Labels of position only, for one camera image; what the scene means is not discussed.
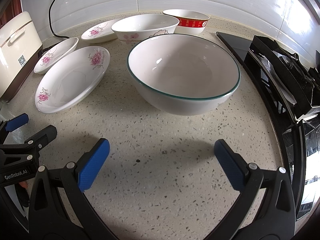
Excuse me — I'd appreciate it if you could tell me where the black power cable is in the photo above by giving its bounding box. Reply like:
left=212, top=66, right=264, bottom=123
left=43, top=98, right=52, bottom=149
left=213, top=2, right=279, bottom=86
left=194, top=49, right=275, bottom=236
left=37, top=0, right=73, bottom=55

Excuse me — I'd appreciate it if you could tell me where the black gas stove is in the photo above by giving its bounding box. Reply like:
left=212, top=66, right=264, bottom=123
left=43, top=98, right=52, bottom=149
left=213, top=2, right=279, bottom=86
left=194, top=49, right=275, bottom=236
left=216, top=32, right=319, bottom=219

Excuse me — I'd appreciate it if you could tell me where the white floral bowl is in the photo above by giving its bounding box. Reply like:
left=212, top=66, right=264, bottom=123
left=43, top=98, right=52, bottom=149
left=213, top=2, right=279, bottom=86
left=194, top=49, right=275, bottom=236
left=111, top=14, right=180, bottom=45

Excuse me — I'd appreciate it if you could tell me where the large floral white plate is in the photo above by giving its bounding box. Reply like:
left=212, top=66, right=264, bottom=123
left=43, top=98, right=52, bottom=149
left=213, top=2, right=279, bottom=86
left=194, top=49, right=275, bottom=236
left=34, top=46, right=111, bottom=114

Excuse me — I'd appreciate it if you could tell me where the large green-rimmed white bowl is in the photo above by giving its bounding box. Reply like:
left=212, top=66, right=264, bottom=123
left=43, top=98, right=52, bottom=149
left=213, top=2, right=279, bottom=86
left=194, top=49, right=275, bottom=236
left=127, top=34, right=241, bottom=116

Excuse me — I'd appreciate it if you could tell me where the small floral plate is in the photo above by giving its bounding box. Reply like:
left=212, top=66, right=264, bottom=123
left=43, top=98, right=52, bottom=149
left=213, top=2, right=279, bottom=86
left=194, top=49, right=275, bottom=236
left=81, top=18, right=120, bottom=43
left=33, top=37, right=79, bottom=74

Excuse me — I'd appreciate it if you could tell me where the cream rice cooker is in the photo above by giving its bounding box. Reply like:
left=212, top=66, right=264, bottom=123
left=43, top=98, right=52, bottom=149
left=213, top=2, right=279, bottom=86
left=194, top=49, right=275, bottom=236
left=0, top=11, right=43, bottom=102

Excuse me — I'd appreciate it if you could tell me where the red banded white bowl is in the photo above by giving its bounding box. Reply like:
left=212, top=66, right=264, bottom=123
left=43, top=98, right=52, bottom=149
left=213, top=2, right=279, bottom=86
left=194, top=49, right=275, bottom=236
left=163, top=9, right=210, bottom=35

